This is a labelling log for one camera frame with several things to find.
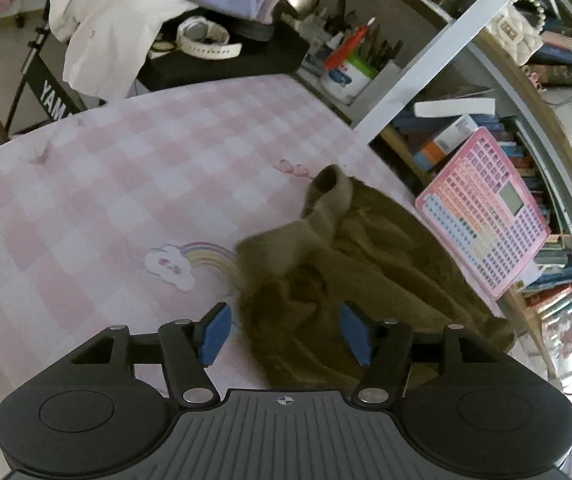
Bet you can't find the olive brown garment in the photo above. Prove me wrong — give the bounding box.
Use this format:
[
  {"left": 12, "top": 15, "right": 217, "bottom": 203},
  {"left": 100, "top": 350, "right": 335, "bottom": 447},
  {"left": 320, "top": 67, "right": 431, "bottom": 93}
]
[{"left": 236, "top": 165, "right": 516, "bottom": 392}]

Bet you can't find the white garment pile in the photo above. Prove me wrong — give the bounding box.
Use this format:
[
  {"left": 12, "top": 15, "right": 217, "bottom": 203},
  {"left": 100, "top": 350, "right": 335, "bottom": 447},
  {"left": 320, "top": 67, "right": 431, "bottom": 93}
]
[{"left": 48, "top": 0, "right": 197, "bottom": 102}]

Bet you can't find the pink toy keyboard tablet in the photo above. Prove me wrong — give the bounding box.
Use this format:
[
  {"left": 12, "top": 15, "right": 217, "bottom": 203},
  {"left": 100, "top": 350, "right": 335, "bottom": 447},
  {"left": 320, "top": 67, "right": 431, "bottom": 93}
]
[{"left": 415, "top": 128, "right": 550, "bottom": 299}]

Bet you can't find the white quilted handbag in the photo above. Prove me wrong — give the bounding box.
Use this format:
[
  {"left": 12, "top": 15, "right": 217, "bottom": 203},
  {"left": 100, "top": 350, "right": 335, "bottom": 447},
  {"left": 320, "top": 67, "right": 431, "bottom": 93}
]
[{"left": 485, "top": 0, "right": 546, "bottom": 66}]

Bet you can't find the white shelf post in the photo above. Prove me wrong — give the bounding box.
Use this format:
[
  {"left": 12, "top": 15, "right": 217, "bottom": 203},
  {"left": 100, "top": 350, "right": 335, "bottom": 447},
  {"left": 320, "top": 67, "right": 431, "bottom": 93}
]
[{"left": 350, "top": 0, "right": 511, "bottom": 143}]

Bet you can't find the pink checkered bed sheet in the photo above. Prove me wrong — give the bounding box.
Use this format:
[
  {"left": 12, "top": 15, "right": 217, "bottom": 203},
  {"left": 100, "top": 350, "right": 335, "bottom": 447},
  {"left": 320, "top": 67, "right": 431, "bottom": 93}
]
[{"left": 0, "top": 71, "right": 509, "bottom": 401}]

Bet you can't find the white plastic jar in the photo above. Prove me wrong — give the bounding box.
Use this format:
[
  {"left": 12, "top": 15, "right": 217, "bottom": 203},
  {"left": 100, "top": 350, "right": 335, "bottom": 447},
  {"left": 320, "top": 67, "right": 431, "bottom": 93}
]
[{"left": 321, "top": 54, "right": 378, "bottom": 105}]

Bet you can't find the white book on top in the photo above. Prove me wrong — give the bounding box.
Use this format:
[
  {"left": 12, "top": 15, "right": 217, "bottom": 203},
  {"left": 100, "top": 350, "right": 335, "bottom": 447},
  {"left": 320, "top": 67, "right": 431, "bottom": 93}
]
[{"left": 413, "top": 98, "right": 495, "bottom": 118}]

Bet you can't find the black keyboard bag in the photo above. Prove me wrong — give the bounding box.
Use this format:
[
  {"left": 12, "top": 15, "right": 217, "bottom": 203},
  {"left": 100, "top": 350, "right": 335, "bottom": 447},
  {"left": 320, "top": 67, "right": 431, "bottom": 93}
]
[{"left": 137, "top": 8, "right": 310, "bottom": 91}]

